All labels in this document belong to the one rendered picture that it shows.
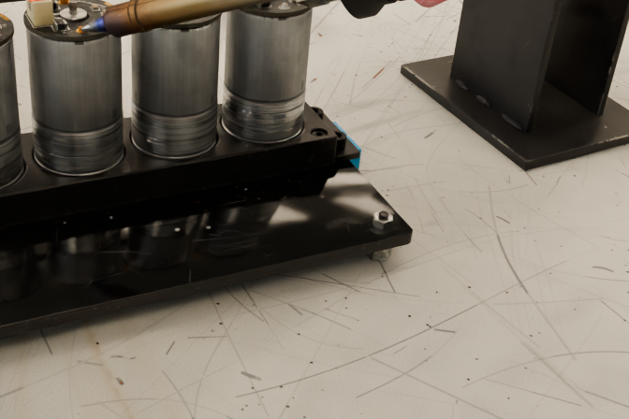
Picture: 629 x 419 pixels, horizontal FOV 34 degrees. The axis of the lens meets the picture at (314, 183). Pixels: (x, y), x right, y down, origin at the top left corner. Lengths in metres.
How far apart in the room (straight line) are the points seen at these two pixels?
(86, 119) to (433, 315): 0.11
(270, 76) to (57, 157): 0.06
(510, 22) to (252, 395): 0.17
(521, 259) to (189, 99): 0.11
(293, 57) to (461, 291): 0.08
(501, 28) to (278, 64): 0.10
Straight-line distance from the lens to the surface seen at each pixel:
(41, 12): 0.27
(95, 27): 0.26
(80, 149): 0.28
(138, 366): 0.26
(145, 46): 0.28
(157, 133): 0.29
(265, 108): 0.30
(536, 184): 0.34
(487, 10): 0.37
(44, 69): 0.27
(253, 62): 0.29
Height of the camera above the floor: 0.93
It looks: 33 degrees down
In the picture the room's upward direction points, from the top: 6 degrees clockwise
